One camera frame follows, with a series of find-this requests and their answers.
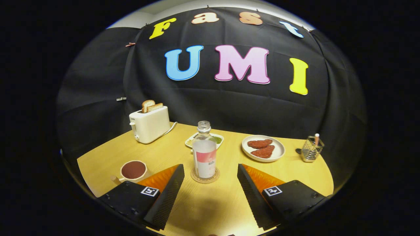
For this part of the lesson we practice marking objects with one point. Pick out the cream toaster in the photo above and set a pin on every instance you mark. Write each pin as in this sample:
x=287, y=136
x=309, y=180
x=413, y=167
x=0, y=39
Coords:
x=149, y=126

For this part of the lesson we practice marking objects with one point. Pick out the clear juice bottle pink label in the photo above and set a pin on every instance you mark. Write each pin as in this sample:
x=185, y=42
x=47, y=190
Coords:
x=204, y=160

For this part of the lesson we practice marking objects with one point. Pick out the black backdrop cloth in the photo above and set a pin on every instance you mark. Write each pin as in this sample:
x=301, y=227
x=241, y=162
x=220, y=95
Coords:
x=229, y=105

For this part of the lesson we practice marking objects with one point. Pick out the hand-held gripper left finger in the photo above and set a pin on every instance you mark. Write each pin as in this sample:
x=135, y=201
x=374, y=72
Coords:
x=165, y=200

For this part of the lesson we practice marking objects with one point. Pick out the white round plate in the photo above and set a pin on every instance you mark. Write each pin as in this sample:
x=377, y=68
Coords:
x=279, y=150

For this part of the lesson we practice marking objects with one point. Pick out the round wooden coaster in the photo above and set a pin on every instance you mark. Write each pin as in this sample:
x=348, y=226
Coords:
x=214, y=179

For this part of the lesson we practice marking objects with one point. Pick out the red cloth clip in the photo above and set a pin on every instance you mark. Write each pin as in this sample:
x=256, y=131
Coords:
x=130, y=44

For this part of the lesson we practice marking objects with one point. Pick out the brown meat patty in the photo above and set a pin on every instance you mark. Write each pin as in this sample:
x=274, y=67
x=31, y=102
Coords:
x=264, y=152
x=259, y=143

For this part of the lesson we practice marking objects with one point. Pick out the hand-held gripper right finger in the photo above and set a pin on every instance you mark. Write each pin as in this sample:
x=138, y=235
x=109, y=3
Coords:
x=254, y=198

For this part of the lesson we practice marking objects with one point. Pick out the wooden table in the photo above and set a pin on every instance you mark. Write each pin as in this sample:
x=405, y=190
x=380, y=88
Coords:
x=229, y=203

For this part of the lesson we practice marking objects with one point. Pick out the pink white stick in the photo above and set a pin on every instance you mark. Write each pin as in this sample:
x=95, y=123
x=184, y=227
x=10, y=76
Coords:
x=316, y=138

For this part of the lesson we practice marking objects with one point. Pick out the small black object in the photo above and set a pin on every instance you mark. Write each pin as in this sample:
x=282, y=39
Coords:
x=298, y=151

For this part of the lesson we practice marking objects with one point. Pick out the toast slice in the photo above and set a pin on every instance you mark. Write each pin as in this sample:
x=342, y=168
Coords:
x=156, y=107
x=147, y=104

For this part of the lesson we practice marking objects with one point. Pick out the white divided grain tray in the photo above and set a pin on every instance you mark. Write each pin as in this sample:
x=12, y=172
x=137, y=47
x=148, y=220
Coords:
x=218, y=140

